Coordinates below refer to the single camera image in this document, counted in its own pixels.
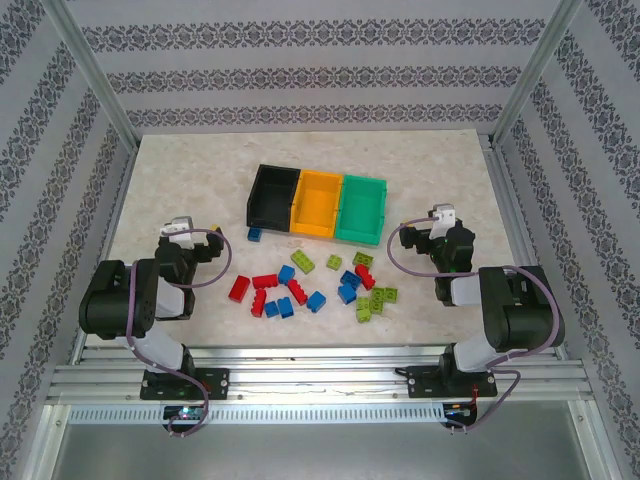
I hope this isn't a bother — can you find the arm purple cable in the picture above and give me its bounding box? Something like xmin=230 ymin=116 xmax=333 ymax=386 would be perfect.
xmin=124 ymin=227 xmax=234 ymax=439
xmin=388 ymin=214 xmax=557 ymax=434

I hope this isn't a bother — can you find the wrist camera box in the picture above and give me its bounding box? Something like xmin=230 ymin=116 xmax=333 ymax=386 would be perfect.
xmin=159 ymin=215 xmax=195 ymax=247
xmin=429 ymin=203 xmax=457 ymax=241

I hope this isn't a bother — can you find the green plastic bin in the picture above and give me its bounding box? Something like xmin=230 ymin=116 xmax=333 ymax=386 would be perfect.
xmin=333 ymin=173 xmax=389 ymax=248

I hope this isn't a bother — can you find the slotted white cable duct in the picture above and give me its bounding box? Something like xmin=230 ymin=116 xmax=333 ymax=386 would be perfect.
xmin=67 ymin=403 xmax=448 ymax=425

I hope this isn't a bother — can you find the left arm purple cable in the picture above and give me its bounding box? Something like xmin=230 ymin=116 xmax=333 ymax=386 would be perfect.
xmin=124 ymin=227 xmax=234 ymax=439

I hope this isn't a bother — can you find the aluminium frame post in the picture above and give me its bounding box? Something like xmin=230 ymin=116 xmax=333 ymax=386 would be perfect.
xmin=492 ymin=0 xmax=584 ymax=146
xmin=42 ymin=0 xmax=140 ymax=151

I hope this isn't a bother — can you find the grey metal panel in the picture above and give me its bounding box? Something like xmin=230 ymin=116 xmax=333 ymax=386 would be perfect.
xmin=49 ymin=422 xmax=601 ymax=480

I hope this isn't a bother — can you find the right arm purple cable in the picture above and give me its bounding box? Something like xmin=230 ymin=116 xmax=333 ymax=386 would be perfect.
xmin=388 ymin=214 xmax=557 ymax=434

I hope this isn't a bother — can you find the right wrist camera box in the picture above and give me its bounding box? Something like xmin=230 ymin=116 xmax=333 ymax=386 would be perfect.
xmin=429 ymin=203 xmax=457 ymax=241

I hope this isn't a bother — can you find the aluminium rail frame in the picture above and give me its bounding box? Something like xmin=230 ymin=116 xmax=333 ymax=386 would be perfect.
xmin=47 ymin=344 xmax=594 ymax=404

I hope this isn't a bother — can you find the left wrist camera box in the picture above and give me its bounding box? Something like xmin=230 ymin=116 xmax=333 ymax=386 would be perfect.
xmin=159 ymin=215 xmax=195 ymax=247

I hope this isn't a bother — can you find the black plastic bin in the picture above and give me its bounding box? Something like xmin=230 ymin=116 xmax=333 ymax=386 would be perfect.
xmin=246 ymin=163 xmax=302 ymax=235

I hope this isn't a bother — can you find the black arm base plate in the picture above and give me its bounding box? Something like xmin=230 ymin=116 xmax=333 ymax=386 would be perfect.
xmin=407 ymin=364 xmax=499 ymax=400
xmin=141 ymin=367 xmax=230 ymax=401

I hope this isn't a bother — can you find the yellow plastic bin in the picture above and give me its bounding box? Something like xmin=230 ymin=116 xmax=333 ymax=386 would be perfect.
xmin=289 ymin=169 xmax=345 ymax=239

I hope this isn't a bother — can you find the aluminium side rail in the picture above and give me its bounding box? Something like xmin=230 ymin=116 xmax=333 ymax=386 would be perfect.
xmin=69 ymin=144 xmax=139 ymax=361
xmin=482 ymin=132 xmax=569 ymax=359

